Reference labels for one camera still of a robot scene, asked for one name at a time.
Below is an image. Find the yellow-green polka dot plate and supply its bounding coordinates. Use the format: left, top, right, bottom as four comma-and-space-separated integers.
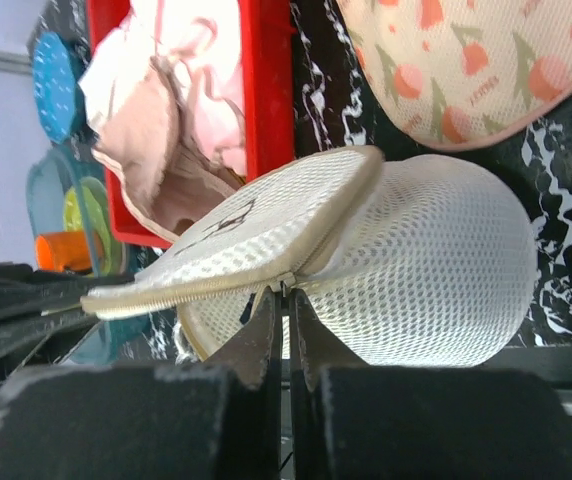
62, 176, 124, 275

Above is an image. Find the beige bra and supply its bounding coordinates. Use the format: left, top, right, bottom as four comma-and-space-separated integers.
93, 57, 243, 244

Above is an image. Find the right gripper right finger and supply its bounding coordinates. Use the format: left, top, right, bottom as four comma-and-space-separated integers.
289, 289, 572, 479

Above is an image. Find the floral pink oven mitt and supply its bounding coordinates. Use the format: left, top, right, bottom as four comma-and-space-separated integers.
338, 0, 572, 151

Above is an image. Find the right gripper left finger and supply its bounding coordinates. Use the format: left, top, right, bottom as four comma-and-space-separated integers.
0, 292, 282, 479

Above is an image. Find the orange plastic cup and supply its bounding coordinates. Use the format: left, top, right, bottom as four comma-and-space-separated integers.
35, 230, 104, 274

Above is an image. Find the white mesh laundry bag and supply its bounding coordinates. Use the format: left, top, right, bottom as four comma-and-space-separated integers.
81, 146, 538, 367

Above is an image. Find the clear blue plastic container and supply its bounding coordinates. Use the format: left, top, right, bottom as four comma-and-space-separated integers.
26, 146, 149, 365

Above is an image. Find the white cloth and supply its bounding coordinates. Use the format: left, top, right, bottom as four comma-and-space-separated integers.
79, 17, 155, 133

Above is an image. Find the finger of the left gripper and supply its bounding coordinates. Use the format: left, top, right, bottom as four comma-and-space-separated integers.
0, 263, 133, 387

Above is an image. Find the blue polka dot plate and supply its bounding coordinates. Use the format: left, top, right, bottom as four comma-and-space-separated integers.
32, 31, 86, 144

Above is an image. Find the red plastic bin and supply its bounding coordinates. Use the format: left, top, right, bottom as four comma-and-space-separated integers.
85, 0, 295, 248

